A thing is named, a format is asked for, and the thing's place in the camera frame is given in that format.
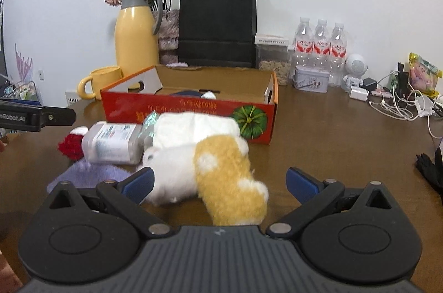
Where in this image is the clear seed container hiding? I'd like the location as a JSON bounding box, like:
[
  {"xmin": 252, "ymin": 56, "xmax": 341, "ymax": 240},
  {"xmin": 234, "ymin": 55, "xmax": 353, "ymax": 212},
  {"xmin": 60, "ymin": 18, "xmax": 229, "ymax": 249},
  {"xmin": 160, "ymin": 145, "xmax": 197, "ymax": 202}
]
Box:
[{"xmin": 254, "ymin": 34, "xmax": 291, "ymax": 85}]

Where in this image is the purple woven cloth bag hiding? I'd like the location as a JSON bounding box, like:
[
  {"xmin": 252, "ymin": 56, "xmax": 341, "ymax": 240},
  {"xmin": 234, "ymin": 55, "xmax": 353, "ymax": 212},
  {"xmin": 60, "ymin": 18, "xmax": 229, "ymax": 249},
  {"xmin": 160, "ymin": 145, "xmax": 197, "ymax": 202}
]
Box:
[{"xmin": 47, "ymin": 159, "xmax": 132, "ymax": 193}]

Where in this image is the white ribbed bottle cap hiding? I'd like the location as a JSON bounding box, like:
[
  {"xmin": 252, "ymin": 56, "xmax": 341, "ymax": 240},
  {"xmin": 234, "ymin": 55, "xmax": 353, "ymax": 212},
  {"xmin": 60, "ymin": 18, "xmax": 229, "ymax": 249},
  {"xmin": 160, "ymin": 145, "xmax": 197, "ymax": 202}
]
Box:
[{"xmin": 200, "ymin": 91, "xmax": 216, "ymax": 100}]

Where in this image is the white wall heater panel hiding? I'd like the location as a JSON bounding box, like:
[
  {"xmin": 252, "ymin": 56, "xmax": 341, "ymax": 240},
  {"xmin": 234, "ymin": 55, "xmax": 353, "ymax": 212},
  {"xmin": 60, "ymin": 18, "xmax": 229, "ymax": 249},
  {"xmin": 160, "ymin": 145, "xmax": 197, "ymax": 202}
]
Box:
[{"xmin": 65, "ymin": 91, "xmax": 81, "ymax": 106}]

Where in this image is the pink glitter vase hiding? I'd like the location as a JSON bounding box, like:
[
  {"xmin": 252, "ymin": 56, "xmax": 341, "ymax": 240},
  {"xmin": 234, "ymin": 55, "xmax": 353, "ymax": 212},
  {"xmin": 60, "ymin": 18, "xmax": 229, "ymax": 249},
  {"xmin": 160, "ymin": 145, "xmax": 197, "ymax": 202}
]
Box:
[{"xmin": 158, "ymin": 9, "xmax": 179, "ymax": 65}]

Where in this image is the white robot toy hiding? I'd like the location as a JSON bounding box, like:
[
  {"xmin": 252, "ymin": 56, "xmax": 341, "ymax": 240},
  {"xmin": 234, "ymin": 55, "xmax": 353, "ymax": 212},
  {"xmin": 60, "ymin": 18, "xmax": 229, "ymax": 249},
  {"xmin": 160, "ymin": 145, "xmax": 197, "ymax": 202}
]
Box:
[{"xmin": 342, "ymin": 54, "xmax": 368, "ymax": 92}]

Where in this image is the water bottle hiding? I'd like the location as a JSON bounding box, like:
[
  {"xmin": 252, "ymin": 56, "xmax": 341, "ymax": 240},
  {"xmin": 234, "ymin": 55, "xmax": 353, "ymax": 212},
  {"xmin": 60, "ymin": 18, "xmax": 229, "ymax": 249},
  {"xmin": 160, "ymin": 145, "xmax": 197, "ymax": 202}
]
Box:
[
  {"xmin": 329, "ymin": 22, "xmax": 347, "ymax": 86},
  {"xmin": 311, "ymin": 19, "xmax": 330, "ymax": 69},
  {"xmin": 293, "ymin": 17, "xmax": 313, "ymax": 66}
]

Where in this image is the water bottle right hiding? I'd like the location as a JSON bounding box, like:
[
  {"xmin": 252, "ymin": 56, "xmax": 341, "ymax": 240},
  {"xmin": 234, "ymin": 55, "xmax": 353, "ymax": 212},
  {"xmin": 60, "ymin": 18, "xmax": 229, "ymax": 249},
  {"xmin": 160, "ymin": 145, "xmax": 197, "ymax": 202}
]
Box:
[{"xmin": 329, "ymin": 22, "xmax": 347, "ymax": 86}]

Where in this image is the yellow ceramic mug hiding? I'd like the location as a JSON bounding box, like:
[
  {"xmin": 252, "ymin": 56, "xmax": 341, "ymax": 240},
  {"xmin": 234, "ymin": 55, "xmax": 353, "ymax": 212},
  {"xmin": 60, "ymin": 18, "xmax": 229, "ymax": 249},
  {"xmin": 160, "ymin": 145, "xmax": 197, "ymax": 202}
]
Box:
[{"xmin": 77, "ymin": 66, "xmax": 122, "ymax": 100}]

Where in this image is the red cardboard box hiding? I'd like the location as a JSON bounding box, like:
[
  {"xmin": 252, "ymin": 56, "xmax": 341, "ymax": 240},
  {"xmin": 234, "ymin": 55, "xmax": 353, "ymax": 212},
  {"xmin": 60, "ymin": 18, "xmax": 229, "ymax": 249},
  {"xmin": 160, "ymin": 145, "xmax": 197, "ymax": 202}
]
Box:
[{"xmin": 101, "ymin": 65, "xmax": 279, "ymax": 144}]

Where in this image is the red fabric rose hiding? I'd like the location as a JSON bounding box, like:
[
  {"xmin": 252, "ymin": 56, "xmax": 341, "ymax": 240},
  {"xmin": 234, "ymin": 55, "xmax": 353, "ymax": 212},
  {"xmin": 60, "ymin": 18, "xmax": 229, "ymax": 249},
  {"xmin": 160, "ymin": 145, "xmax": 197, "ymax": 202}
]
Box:
[{"xmin": 58, "ymin": 133, "xmax": 84, "ymax": 161}]

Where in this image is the white tin box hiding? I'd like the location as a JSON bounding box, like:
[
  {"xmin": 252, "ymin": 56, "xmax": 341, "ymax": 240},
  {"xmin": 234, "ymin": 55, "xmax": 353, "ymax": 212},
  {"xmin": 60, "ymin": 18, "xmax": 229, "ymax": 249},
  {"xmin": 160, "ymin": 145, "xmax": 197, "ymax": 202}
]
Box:
[{"xmin": 293, "ymin": 65, "xmax": 330, "ymax": 93}]

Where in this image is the iridescent plastic bag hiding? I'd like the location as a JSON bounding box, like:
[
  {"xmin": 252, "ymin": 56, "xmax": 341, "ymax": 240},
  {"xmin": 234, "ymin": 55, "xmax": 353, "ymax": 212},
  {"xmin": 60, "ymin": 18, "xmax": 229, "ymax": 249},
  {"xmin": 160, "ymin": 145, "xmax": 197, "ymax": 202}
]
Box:
[{"xmin": 139, "ymin": 111, "xmax": 160, "ymax": 149}]

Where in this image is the water bottle middle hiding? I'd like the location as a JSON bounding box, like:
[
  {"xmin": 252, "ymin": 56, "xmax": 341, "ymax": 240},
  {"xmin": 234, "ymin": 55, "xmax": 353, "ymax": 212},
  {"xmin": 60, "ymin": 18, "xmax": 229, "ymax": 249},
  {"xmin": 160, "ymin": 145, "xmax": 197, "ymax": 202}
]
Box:
[{"xmin": 311, "ymin": 19, "xmax": 330, "ymax": 69}]

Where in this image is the white charger adapter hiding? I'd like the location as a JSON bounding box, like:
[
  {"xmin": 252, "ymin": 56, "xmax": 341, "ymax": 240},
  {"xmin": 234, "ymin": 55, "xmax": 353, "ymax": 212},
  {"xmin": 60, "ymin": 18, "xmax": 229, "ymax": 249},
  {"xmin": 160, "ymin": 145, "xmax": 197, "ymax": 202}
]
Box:
[{"xmin": 349, "ymin": 86, "xmax": 369, "ymax": 102}]

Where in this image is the tangle of white cables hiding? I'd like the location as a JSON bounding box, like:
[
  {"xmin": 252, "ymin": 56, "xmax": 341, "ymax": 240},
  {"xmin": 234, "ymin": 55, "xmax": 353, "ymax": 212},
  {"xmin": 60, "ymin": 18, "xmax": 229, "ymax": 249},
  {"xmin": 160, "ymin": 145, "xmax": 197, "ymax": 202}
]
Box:
[{"xmin": 368, "ymin": 71, "xmax": 443, "ymax": 139}]

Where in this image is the white cloth mask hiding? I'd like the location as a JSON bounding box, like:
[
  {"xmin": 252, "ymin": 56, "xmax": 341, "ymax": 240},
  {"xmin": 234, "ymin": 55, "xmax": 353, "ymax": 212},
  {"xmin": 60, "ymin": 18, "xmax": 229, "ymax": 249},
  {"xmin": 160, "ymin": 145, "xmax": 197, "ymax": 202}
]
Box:
[{"xmin": 153, "ymin": 112, "xmax": 239, "ymax": 149}]

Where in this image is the yellow thermos jug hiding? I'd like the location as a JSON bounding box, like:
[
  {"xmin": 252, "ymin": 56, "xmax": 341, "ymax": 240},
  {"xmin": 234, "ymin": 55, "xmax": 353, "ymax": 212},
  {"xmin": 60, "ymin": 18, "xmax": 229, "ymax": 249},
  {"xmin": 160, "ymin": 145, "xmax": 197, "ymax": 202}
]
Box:
[{"xmin": 114, "ymin": 0, "xmax": 163, "ymax": 76}]

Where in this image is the small white jar lid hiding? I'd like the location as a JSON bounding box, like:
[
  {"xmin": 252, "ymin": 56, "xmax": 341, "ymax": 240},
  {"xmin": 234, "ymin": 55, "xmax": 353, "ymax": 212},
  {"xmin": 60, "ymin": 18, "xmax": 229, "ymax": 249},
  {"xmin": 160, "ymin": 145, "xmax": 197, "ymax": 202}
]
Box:
[{"xmin": 70, "ymin": 126, "xmax": 89, "ymax": 136}]

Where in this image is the yellow snack bag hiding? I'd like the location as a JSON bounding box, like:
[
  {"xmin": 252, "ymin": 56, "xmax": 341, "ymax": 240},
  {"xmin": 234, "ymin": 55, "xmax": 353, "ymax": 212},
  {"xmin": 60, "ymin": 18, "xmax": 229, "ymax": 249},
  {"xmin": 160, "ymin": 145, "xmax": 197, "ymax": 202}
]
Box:
[{"xmin": 408, "ymin": 53, "xmax": 442, "ymax": 98}]

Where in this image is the white yellow plush toy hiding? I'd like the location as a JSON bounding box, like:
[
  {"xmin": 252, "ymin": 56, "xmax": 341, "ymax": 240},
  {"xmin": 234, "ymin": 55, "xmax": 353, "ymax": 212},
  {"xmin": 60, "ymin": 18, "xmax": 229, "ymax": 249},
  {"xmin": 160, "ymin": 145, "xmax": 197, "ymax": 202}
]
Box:
[{"xmin": 140, "ymin": 135, "xmax": 269, "ymax": 225}]

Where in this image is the black paper bag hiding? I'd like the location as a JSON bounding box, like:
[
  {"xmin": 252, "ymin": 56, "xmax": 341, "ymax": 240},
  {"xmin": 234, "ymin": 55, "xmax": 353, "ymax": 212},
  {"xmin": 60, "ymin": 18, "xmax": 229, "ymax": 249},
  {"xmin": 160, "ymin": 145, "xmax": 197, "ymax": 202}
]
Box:
[{"xmin": 178, "ymin": 0, "xmax": 257, "ymax": 68}]

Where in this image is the water bottle left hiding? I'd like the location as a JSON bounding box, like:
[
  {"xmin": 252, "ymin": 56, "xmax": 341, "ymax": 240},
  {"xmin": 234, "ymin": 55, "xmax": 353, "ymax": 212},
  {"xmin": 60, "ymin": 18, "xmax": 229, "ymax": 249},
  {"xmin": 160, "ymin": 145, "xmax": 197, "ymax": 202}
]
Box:
[{"xmin": 293, "ymin": 17, "xmax": 313, "ymax": 66}]

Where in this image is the wire shelf rack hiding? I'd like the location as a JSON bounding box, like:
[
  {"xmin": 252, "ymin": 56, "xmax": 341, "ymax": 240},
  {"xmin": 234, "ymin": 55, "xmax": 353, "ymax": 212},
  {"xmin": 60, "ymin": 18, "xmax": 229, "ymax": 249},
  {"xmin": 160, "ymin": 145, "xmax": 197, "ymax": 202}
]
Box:
[{"xmin": 1, "ymin": 81, "xmax": 40, "ymax": 105}]

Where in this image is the black glove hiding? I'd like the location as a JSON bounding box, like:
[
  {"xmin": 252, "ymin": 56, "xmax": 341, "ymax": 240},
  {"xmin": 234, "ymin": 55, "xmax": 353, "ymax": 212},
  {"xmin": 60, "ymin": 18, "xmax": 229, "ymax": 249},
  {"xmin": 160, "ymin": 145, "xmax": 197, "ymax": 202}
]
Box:
[{"xmin": 415, "ymin": 148, "xmax": 443, "ymax": 201}]

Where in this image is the navy blue pouch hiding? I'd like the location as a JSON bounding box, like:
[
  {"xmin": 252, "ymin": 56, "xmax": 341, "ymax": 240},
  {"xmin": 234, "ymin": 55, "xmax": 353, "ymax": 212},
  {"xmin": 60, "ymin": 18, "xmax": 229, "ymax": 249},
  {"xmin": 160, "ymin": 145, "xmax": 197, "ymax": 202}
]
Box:
[{"xmin": 171, "ymin": 90, "xmax": 202, "ymax": 98}]

